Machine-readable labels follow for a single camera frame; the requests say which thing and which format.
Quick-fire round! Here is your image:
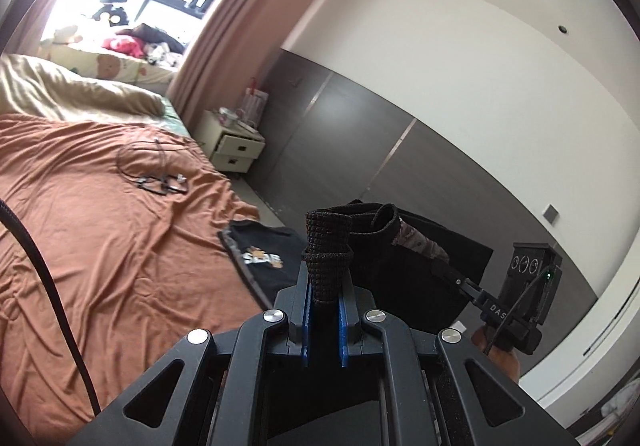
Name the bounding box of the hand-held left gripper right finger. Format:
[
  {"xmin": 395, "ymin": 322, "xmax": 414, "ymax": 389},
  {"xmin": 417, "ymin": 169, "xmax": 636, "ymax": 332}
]
[{"xmin": 337, "ymin": 276, "xmax": 581, "ymax": 446}]

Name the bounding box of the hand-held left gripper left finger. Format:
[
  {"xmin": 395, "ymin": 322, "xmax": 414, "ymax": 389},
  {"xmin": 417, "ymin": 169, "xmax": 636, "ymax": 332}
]
[{"xmin": 67, "ymin": 263, "xmax": 313, "ymax": 446}]

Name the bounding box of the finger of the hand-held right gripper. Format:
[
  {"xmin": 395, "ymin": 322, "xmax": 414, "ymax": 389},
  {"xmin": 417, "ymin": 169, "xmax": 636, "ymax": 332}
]
[{"xmin": 432, "ymin": 258, "xmax": 489, "ymax": 310}]

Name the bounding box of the black knit sweater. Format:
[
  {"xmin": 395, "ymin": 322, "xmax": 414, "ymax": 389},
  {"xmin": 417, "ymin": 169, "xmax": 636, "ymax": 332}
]
[{"xmin": 265, "ymin": 200, "xmax": 495, "ymax": 446}]

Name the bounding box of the person's right hand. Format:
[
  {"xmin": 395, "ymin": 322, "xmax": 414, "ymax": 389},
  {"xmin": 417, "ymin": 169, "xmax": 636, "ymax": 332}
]
[{"xmin": 470, "ymin": 323, "xmax": 522, "ymax": 382}]

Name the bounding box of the black printed t-shirt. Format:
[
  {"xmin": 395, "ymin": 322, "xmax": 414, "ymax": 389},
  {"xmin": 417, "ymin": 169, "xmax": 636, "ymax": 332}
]
[{"xmin": 217, "ymin": 220, "xmax": 306, "ymax": 309}]

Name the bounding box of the white nightstand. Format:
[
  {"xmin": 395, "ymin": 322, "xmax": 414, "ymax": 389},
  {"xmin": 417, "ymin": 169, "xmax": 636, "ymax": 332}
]
[{"xmin": 195, "ymin": 108, "xmax": 266, "ymax": 174}]

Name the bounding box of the clear plastic bag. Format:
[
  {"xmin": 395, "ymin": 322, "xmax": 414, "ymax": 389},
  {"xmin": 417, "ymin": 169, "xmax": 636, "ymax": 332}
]
[{"xmin": 240, "ymin": 76, "xmax": 271, "ymax": 131}]

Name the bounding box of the orange-brown blanket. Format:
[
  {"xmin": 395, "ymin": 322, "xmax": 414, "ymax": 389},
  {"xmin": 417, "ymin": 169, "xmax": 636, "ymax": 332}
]
[{"xmin": 0, "ymin": 113, "xmax": 301, "ymax": 442}]

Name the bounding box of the green bed sheet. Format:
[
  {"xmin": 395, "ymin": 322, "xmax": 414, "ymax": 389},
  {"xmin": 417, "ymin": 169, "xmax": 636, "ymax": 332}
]
[{"xmin": 160, "ymin": 98, "xmax": 203, "ymax": 147}]

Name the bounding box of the pink curtain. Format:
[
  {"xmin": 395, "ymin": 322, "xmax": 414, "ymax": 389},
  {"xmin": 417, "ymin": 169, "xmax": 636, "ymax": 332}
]
[
  {"xmin": 5, "ymin": 0, "xmax": 76, "ymax": 56},
  {"xmin": 165, "ymin": 0, "xmax": 358, "ymax": 127}
]

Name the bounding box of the cartoon printed bench cushion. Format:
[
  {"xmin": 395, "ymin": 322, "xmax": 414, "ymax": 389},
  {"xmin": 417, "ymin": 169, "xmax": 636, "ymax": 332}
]
[{"xmin": 42, "ymin": 38, "xmax": 178, "ymax": 86}]

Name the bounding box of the black crumpled cloth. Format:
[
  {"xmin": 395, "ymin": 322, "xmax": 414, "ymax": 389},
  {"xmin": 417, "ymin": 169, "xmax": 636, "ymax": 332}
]
[{"xmin": 127, "ymin": 23, "xmax": 188, "ymax": 57}]

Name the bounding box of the red cloth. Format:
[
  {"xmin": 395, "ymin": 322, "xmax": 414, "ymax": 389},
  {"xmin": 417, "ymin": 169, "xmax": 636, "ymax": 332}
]
[{"xmin": 102, "ymin": 33, "xmax": 143, "ymax": 59}]

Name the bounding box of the beige duvet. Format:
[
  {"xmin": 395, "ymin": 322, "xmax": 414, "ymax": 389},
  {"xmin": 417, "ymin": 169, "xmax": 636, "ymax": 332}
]
[{"xmin": 0, "ymin": 53, "xmax": 168, "ymax": 124}]

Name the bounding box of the black and white plush toy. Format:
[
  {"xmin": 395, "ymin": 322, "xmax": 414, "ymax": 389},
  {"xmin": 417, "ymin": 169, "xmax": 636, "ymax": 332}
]
[{"xmin": 91, "ymin": 4, "xmax": 130, "ymax": 26}]

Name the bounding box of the beige plush toy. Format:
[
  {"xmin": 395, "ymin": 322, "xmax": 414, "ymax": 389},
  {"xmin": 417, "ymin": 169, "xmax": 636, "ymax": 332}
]
[{"xmin": 52, "ymin": 24, "xmax": 83, "ymax": 46}]

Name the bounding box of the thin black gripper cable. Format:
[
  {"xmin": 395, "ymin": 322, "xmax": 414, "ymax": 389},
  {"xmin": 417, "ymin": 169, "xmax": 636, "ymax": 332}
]
[{"xmin": 487, "ymin": 271, "xmax": 550, "ymax": 357}]

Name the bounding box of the coiled thin black cable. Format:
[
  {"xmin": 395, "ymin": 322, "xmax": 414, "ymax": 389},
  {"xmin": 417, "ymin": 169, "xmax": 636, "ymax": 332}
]
[{"xmin": 117, "ymin": 138, "xmax": 193, "ymax": 197}]

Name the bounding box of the black braided cable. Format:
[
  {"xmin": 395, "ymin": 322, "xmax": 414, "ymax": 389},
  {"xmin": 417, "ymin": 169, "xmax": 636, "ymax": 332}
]
[{"xmin": 0, "ymin": 198, "xmax": 101, "ymax": 417}]

